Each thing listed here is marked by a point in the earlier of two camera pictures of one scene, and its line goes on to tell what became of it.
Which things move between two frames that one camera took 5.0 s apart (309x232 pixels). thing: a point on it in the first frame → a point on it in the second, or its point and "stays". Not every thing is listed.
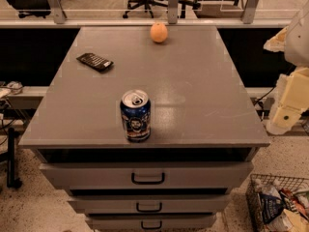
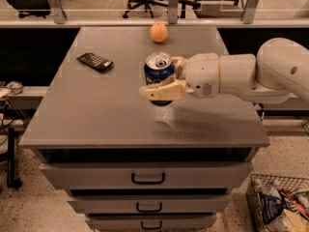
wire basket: [278, 203] stays
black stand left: [12, 181] stays
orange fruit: [158, 33] stays
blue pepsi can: [135, 108] → [158, 68]
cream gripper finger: [276, 43] → [181, 64]
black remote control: [96, 61] stays
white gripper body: [298, 43] → [202, 74]
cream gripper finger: [283, 119] → [164, 91]
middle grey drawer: [153, 203] stays
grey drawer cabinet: [205, 131] stays
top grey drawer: [150, 175] stays
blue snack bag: [271, 207] stays
